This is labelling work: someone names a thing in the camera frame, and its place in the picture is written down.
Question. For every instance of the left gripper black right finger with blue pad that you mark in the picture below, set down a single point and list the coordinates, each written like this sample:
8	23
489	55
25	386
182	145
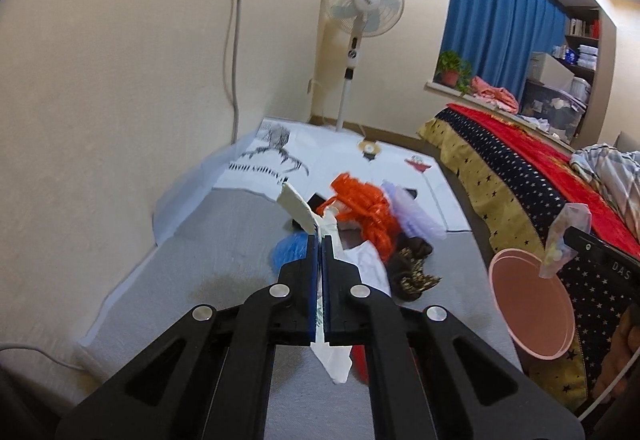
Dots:
430	376

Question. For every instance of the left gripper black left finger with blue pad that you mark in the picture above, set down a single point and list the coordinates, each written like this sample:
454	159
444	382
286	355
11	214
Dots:
207	376

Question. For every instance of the clear plastic wrapper bag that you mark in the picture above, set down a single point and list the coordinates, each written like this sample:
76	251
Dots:
556	251

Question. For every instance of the white paper strip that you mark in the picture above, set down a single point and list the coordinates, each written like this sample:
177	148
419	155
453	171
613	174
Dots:
335	360

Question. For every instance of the person's right hand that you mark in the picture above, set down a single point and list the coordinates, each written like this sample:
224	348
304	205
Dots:
624	343

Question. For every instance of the plaid quilt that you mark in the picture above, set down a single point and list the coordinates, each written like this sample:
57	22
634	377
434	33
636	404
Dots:
615	176

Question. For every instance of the pink plastic basin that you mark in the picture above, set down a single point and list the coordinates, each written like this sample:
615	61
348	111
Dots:
538	312

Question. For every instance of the red blanket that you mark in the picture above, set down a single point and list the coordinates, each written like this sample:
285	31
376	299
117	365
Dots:
555	167

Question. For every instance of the navy star bedsheet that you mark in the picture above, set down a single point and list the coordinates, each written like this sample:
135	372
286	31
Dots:
518	205

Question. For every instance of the leopard print dark cloth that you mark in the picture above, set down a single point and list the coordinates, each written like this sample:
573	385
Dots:
405	268

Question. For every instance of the white crumpled paper ball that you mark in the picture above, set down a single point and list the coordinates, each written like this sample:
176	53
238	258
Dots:
369	264

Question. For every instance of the grey storage box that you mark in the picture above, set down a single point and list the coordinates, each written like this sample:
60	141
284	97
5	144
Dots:
558	113

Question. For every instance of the blue plastic bag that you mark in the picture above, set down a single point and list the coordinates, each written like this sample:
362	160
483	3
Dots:
289	249

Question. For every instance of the purple foam fruit net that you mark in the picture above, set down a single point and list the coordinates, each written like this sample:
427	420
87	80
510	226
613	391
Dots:
413	220

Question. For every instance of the pink clothes pile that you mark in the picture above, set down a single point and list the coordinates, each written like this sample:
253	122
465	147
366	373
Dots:
499	97

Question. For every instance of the orange plastic bag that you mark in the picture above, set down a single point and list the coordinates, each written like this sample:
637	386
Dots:
368	206

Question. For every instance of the white appliance box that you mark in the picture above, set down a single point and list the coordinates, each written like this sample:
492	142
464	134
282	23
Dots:
546	70

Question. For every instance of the wooden bookshelf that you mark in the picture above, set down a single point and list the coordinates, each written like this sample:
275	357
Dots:
581	51

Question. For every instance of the potted green plant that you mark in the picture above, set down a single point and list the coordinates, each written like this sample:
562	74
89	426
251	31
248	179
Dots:
453	71

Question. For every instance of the white printed cloth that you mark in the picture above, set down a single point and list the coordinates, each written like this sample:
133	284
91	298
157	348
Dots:
310	158

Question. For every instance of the blue curtain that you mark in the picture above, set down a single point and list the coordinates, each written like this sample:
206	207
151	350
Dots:
498	37

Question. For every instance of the white standing fan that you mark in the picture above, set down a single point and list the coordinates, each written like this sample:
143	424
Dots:
360	19

